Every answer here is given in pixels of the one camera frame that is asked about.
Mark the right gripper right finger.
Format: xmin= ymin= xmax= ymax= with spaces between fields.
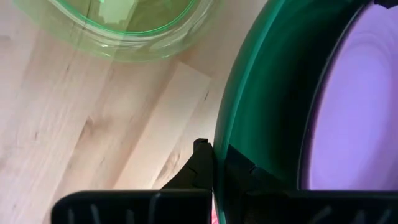
xmin=226 ymin=144 xmax=296 ymax=224

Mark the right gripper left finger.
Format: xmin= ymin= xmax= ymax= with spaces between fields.
xmin=161 ymin=138 xmax=214 ymax=191

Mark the small pink transparent plate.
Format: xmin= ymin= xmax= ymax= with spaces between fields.
xmin=211 ymin=198 xmax=219 ymax=224

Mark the large dark green plate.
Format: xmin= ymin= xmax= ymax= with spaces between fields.
xmin=213 ymin=0 xmax=398 ymax=224

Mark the purple plastic plate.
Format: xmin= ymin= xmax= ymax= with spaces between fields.
xmin=300 ymin=1 xmax=398 ymax=191

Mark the small yellow-green transparent plate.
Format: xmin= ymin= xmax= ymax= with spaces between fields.
xmin=12 ymin=0 xmax=218 ymax=63

